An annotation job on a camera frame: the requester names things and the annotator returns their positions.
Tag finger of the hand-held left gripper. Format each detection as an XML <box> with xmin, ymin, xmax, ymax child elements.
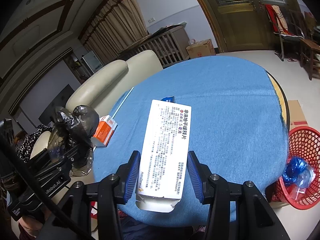
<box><xmin>54</xmin><ymin>140</ymin><xmax>88</xmax><ymax>167</ymax></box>

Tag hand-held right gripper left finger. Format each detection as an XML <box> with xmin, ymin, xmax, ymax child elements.
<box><xmin>45</xmin><ymin>150</ymin><xmax>142</xmax><ymax>240</ymax></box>

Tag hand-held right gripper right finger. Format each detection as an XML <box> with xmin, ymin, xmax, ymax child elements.
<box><xmin>187</xmin><ymin>151</ymin><xmax>285</xmax><ymax>240</ymax></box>

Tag black plastic bag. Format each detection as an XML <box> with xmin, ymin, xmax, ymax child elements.
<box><xmin>47</xmin><ymin>105</ymin><xmax>100</xmax><ymax>178</ymax></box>

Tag white medicine box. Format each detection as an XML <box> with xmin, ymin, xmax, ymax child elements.
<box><xmin>135</xmin><ymin>99</ymin><xmax>192</xmax><ymax>213</ymax></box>

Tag blue foil wrapper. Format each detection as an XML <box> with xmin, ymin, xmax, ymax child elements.
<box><xmin>282</xmin><ymin>156</ymin><xmax>309</xmax><ymax>188</ymax></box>

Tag red plastic mesh basket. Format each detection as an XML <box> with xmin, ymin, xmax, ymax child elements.
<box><xmin>271</xmin><ymin>126</ymin><xmax>320</xmax><ymax>210</ymax></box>

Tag orange white box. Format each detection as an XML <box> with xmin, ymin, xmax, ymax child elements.
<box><xmin>92</xmin><ymin>115</ymin><xmax>118</xmax><ymax>147</ymax></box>

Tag black white patterned cloth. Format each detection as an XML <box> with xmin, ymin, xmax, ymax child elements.
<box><xmin>16</xmin><ymin>125</ymin><xmax>53</xmax><ymax>163</ymax></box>

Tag person's dark pants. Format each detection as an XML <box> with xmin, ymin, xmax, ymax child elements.
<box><xmin>120</xmin><ymin>216</ymin><xmax>208</xmax><ymax>240</ymax></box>

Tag black television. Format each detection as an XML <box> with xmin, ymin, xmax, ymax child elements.
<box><xmin>39</xmin><ymin>84</ymin><xmax>75</xmax><ymax>124</ymax></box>

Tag thin white stick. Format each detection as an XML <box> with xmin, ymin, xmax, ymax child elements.
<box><xmin>111</xmin><ymin>87</ymin><xmax>135</xmax><ymax>119</ymax></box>

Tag dark display cabinet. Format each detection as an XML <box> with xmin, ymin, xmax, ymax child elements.
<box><xmin>64</xmin><ymin>52</ymin><xmax>87</xmax><ymax>83</ymax></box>

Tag beige leather sofa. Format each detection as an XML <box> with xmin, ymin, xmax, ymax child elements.
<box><xmin>10</xmin><ymin>50</ymin><xmax>164</xmax><ymax>230</ymax></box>

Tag white standing appliance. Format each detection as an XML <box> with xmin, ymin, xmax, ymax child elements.
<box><xmin>82</xmin><ymin>50</ymin><xmax>103</xmax><ymax>73</ymax></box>

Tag flat cardboard sheet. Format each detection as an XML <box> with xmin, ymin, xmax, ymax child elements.
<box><xmin>269</xmin><ymin>100</ymin><xmax>309</xmax><ymax>209</ymax></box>

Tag brown cardboard box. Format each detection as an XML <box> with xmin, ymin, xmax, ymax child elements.
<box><xmin>186</xmin><ymin>39</ymin><xmax>216</xmax><ymax>60</ymax></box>

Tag wooden slatted crib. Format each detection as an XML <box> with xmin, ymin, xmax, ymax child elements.
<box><xmin>119</xmin><ymin>25</ymin><xmax>192</xmax><ymax>68</ymax></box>

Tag beige curtain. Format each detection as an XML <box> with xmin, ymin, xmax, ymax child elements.
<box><xmin>79</xmin><ymin>0</ymin><xmax>152</xmax><ymax>55</ymax></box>

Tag wooden double door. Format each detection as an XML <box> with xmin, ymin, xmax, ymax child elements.
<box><xmin>185</xmin><ymin>0</ymin><xmax>294</xmax><ymax>53</ymax></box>

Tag dark wooden chair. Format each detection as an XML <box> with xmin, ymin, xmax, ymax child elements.
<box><xmin>290</xmin><ymin>10</ymin><xmax>320</xmax><ymax>80</ymax></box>

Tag red striped blanket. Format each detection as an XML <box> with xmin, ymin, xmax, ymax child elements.
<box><xmin>265</xmin><ymin>4</ymin><xmax>288</xmax><ymax>34</ymax></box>

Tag metal frame chair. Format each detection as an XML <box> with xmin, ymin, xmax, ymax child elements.
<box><xmin>265</xmin><ymin>4</ymin><xmax>304</xmax><ymax>60</ymax></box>

